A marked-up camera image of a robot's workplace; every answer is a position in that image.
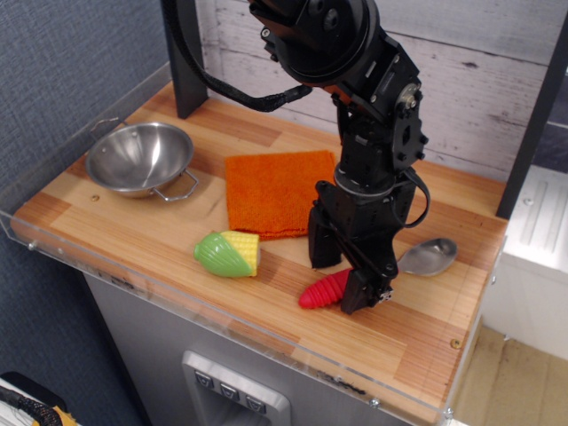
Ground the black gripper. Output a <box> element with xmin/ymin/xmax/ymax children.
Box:
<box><xmin>308</xmin><ymin>165</ymin><xmax>417</xmax><ymax>315</ymax></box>

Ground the red handled metal spoon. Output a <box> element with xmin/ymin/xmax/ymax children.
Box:
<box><xmin>298</xmin><ymin>238</ymin><xmax>458</xmax><ymax>309</ymax></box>

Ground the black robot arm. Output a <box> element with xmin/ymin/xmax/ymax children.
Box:
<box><xmin>249</xmin><ymin>1</ymin><xmax>428</xmax><ymax>314</ymax></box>

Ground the orange folded cloth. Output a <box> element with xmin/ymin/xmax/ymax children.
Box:
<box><xmin>225</xmin><ymin>151</ymin><xmax>335</xmax><ymax>241</ymax></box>

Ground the clear acrylic guard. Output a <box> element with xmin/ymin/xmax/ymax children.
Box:
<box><xmin>3</xmin><ymin>68</ymin><xmax>506</xmax><ymax>425</ymax></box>

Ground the toy corn cob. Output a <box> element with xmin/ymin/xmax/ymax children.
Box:
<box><xmin>193</xmin><ymin>231</ymin><xmax>260</xmax><ymax>278</ymax></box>

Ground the silver dispenser panel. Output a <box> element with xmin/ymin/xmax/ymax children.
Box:
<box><xmin>182</xmin><ymin>351</ymin><xmax>292</xmax><ymax>425</ymax></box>

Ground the white toy sink unit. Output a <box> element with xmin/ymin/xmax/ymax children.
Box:
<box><xmin>481</xmin><ymin>166</ymin><xmax>567</xmax><ymax>359</ymax></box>

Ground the grey toy fridge cabinet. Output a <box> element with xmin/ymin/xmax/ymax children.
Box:
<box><xmin>86</xmin><ymin>276</ymin><xmax>403</xmax><ymax>425</ymax></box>

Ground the stainless steel bowl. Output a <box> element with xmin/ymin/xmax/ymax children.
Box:
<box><xmin>85</xmin><ymin>122</ymin><xmax>199</xmax><ymax>202</ymax></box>

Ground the yellow object bottom left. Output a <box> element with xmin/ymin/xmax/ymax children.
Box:
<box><xmin>53</xmin><ymin>406</ymin><xmax>77</xmax><ymax>426</ymax></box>

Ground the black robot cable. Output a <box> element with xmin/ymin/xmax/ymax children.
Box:
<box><xmin>160</xmin><ymin>0</ymin><xmax>314</xmax><ymax>112</ymax></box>

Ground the black right post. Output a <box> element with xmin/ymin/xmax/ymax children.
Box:
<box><xmin>496</xmin><ymin>16</ymin><xmax>567</xmax><ymax>219</ymax></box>

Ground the black post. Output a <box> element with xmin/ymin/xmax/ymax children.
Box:
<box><xmin>161</xmin><ymin>1</ymin><xmax>209</xmax><ymax>119</ymax></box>
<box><xmin>496</xmin><ymin>16</ymin><xmax>567</xmax><ymax>219</ymax></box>

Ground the black left post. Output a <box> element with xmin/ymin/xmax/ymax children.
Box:
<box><xmin>161</xmin><ymin>1</ymin><xmax>209</xmax><ymax>119</ymax></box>

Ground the black braided cable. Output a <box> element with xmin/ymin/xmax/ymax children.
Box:
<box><xmin>0</xmin><ymin>384</ymin><xmax>59</xmax><ymax>426</ymax></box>

